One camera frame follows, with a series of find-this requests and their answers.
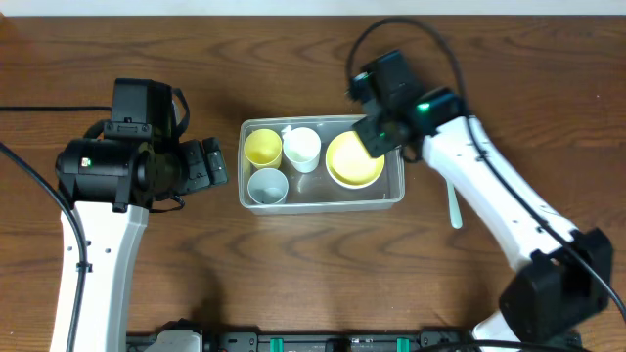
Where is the yellow plastic bowl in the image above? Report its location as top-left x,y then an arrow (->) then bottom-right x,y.
325,130 -> 386,189

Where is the yellow plastic cup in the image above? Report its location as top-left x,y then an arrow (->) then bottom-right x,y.
244,129 -> 283,169

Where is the grey plastic cup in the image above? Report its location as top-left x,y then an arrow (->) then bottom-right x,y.
247,168 -> 289,205

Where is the white plastic cup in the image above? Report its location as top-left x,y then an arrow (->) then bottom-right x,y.
281,125 -> 322,173

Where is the clear plastic container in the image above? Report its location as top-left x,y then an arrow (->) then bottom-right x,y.
238,114 -> 405,215

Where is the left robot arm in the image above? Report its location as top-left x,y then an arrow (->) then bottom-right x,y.
51,78 -> 228,351

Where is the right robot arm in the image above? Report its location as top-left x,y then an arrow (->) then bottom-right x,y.
347,51 -> 620,344

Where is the mint green plastic spoon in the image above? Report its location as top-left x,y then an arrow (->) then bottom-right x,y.
446,179 -> 463,229

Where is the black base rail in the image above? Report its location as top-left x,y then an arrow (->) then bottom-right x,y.
125,319 -> 480,352

